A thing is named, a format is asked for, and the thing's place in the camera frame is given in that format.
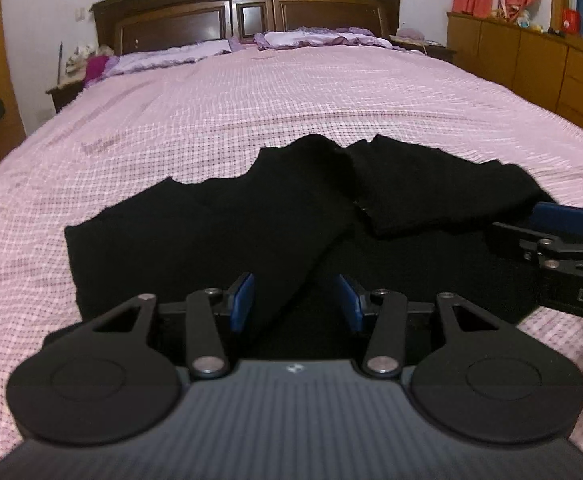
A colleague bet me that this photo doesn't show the black knit cardigan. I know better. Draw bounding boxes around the black knit cardigan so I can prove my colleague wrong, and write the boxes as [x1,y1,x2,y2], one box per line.
[64,136,547,359]

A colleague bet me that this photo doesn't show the wooden sideboard cabinet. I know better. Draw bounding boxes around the wooden sideboard cabinet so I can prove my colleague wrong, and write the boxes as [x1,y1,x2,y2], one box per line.
[447,12,583,129]

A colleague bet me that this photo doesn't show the pink checked bedspread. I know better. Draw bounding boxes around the pink checked bedspread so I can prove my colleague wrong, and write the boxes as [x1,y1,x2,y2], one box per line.
[0,46,583,459]

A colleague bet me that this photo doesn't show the red box on sideboard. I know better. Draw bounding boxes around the red box on sideboard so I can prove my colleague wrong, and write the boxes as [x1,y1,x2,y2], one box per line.
[561,8,581,35]

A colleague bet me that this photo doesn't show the right dark nightstand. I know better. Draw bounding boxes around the right dark nightstand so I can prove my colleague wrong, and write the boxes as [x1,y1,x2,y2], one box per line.
[389,35,455,64]

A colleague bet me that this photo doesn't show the dark nightstand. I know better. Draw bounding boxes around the dark nightstand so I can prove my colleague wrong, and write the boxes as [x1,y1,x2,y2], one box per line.
[45,79,84,113]
[389,35,455,64]

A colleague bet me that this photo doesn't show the left purple ruffled pillow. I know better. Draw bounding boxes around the left purple ruffled pillow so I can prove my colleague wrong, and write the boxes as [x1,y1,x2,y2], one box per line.
[102,39,233,78]

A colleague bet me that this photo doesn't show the purple ruffled pillow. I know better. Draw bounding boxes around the purple ruffled pillow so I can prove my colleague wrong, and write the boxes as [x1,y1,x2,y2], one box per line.
[102,39,233,78]
[254,27,399,50]

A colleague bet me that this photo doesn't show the left dark nightstand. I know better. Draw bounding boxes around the left dark nightstand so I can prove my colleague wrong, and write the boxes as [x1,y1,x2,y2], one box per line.
[45,79,84,113]

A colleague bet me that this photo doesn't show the right purple ruffled pillow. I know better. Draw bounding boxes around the right purple ruffled pillow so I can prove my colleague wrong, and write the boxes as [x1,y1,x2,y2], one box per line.
[254,27,399,50]

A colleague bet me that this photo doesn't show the magenta cloth on nightstand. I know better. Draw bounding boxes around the magenta cloth on nightstand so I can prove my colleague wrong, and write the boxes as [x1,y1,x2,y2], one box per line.
[83,55,110,88]

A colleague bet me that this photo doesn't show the dark wooden headboard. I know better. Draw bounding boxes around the dark wooden headboard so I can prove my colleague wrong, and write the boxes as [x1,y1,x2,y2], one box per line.
[90,0,401,54]

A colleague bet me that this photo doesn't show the wall light switch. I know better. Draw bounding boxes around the wall light switch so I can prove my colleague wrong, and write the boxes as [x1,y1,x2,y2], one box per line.
[74,8,85,22]

